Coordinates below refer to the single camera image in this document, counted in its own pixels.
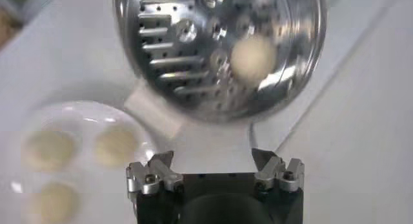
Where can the white round plate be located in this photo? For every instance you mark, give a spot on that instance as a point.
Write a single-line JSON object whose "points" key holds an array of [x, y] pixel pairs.
{"points": [[84, 180]]}

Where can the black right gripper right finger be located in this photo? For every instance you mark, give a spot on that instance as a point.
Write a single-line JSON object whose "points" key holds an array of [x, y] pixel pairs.
{"points": [[274, 175]]}

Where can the white steamed baozi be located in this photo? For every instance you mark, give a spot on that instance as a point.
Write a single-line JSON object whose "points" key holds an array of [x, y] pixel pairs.
{"points": [[50, 148], [116, 144], [253, 60], [55, 202]]}

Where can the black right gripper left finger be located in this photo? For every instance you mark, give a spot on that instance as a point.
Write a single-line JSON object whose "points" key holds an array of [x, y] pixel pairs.
{"points": [[155, 180]]}

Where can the stainless steel steamer basket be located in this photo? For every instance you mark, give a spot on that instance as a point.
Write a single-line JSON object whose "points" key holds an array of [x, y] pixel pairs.
{"points": [[180, 51]]}

